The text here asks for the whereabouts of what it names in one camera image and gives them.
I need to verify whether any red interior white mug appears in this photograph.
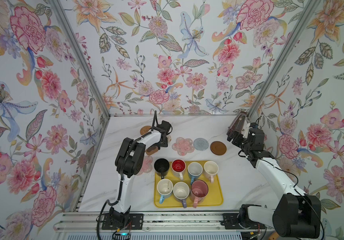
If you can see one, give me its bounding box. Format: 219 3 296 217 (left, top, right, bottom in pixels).
172 159 186 181

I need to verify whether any pale pink flower coaster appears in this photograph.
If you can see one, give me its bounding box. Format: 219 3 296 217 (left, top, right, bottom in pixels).
137 156 153 176

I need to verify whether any cork paw print coaster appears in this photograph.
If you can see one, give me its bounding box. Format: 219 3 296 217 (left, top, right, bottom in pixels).
146 146 159 156

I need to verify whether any grey round coaster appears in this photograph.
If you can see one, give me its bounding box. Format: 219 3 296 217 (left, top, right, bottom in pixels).
193 138 209 151

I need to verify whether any cream mug pink handle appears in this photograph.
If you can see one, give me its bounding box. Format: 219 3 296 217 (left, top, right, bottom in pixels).
203 161 219 183

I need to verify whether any white mug blue handle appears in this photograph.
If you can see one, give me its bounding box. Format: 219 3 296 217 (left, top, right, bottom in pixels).
187 162 203 185

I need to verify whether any white mug purple handle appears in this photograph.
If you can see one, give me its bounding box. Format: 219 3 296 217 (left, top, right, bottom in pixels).
173 182 190 209

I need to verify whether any woven rattan round coaster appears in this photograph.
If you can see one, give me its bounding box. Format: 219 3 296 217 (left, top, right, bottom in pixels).
140 126 152 136

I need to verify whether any brown wooden round coaster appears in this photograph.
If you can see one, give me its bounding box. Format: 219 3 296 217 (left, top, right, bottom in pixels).
210 141 227 156

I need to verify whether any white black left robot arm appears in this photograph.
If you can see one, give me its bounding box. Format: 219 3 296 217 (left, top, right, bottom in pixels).
97 112 172 232

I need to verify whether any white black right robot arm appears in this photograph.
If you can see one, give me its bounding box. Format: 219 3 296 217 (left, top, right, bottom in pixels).
227 116 325 239

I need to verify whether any yellow tray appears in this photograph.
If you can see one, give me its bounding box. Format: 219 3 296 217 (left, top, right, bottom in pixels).
154 161 224 209

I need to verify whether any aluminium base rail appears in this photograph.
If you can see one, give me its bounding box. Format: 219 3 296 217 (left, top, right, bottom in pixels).
53 211 280 233

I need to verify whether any black mug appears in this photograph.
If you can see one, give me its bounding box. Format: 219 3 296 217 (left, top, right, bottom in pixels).
154 158 170 179

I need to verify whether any brown wooden metronome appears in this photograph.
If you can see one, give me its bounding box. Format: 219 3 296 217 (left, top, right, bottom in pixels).
227 111 247 142

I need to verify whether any white mug light-blue handle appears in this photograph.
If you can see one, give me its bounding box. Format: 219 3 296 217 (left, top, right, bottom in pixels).
157 179 173 204

